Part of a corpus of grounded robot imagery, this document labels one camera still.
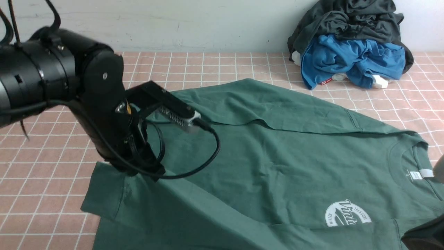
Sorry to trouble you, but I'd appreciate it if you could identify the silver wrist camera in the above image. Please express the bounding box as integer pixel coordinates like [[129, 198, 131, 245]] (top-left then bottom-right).
[[157, 106, 201, 133]]

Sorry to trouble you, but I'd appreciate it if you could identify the green long sleeve shirt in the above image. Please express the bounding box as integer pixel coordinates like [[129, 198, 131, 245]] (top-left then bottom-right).
[[82, 79, 443, 250]]

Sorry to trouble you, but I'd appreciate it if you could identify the dark grey crumpled garment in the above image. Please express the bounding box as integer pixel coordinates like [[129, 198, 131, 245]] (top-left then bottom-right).
[[287, 0, 414, 73]]

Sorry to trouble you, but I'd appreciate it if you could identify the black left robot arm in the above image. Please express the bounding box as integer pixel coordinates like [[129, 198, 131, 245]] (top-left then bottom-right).
[[1, 27, 200, 177]]

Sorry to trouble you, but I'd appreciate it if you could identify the pink checkered tablecloth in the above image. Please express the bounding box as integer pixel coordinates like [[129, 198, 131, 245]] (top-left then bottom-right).
[[0, 52, 444, 250]]

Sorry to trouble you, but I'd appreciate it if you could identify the blue crumpled garment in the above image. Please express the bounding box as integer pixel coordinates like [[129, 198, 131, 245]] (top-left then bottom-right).
[[301, 34, 406, 90]]

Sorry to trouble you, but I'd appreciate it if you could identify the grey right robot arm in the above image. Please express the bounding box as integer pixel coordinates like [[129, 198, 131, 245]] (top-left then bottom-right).
[[401, 215, 444, 250]]

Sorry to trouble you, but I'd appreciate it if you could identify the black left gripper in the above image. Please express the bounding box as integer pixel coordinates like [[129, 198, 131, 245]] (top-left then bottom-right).
[[71, 81, 195, 180]]

